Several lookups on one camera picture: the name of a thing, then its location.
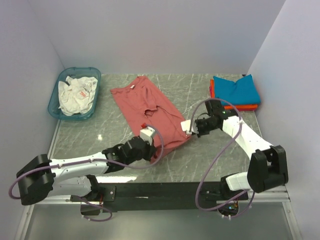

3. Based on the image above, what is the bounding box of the dusty red t-shirt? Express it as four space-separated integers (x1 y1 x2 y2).
110 76 190 157

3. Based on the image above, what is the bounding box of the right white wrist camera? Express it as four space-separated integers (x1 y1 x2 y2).
180 119 198 135

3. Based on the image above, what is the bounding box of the aluminium frame rail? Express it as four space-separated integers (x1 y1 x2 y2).
214 184 292 203

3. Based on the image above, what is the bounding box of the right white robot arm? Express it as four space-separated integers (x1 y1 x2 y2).
186 98 289 200

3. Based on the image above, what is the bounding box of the folded orange t-shirt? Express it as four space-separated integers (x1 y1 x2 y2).
210 79 258 111

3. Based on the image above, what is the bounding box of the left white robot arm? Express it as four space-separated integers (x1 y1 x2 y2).
16 134 157 206

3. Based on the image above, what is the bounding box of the folded magenta t-shirt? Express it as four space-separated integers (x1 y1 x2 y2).
209 86 215 98

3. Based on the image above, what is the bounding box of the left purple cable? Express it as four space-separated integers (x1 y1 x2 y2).
8 123 165 223

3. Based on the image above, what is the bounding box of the teal plastic bin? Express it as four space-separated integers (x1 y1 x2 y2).
47 67 101 121

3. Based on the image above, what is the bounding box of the crumpled white t-shirt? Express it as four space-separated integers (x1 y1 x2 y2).
58 76 98 116

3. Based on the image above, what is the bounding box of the black base beam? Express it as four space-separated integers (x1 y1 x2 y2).
69 181 251 216

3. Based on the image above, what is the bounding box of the folded blue t-shirt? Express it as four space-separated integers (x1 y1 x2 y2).
213 74 261 106

